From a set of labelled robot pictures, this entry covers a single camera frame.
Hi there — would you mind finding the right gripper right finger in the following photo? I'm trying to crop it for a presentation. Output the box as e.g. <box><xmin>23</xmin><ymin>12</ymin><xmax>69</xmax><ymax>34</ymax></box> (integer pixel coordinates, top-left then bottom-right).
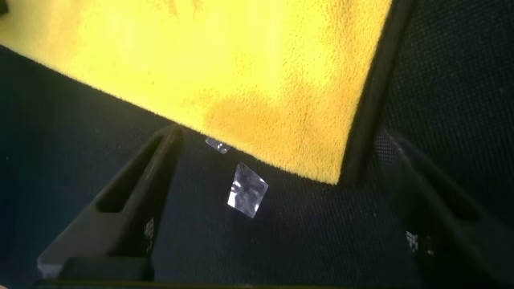
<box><xmin>380</xmin><ymin>128</ymin><xmax>514</xmax><ymax>288</ymax></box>

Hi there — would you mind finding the yellow towel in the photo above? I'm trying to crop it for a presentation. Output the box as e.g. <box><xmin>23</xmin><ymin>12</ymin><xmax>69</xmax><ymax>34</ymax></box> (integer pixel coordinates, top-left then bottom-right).
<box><xmin>0</xmin><ymin>0</ymin><xmax>414</xmax><ymax>186</ymax></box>

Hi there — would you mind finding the tiny clear tape piece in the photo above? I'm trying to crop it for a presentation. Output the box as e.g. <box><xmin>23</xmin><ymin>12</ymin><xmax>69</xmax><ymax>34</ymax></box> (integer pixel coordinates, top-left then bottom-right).
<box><xmin>205</xmin><ymin>136</ymin><xmax>230</xmax><ymax>155</ymax></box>

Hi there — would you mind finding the large clear tape piece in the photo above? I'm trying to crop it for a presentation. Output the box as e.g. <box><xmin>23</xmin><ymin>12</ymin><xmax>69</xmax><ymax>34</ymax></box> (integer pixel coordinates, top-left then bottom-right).
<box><xmin>226</xmin><ymin>161</ymin><xmax>269</xmax><ymax>219</ymax></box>

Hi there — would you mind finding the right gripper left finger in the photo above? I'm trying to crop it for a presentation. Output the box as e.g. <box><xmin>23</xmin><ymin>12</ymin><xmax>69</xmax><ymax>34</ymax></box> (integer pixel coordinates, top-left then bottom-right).
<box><xmin>36</xmin><ymin>123</ymin><xmax>184</xmax><ymax>281</ymax></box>

